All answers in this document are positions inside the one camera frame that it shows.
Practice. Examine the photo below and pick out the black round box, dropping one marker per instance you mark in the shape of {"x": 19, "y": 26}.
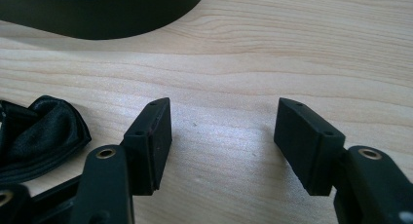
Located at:
{"x": 97, "y": 13}

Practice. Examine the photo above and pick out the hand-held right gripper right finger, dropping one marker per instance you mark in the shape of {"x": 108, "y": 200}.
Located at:
{"x": 305, "y": 152}

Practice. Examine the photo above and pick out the black satin bow tie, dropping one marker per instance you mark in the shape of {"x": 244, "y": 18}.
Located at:
{"x": 42, "y": 133}

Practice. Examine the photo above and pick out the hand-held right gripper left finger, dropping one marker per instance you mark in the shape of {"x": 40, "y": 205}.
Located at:
{"x": 147, "y": 159}

